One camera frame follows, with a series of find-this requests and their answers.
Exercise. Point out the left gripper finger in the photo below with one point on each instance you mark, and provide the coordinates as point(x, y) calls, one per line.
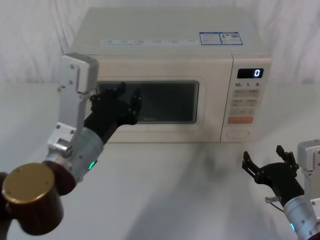
point(110, 93)
point(135, 102)

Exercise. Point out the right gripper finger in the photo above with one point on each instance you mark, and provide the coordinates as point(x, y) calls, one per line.
point(251, 166)
point(287, 157)

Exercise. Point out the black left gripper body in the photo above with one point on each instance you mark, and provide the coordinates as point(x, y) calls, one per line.
point(112, 115)

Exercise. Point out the cream microwave oven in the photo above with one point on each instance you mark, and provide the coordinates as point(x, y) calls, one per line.
point(175, 67)

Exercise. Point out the blue bordered label sticker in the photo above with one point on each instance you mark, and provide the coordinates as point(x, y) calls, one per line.
point(221, 38)

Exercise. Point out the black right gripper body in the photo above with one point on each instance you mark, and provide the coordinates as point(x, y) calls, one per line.
point(281, 180)

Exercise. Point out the long white sticker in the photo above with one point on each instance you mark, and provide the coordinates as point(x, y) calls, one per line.
point(147, 42)

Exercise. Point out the white curtain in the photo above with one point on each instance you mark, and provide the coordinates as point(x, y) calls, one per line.
point(32, 37)

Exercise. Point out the white table cloth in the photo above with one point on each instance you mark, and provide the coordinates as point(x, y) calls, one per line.
point(160, 190)

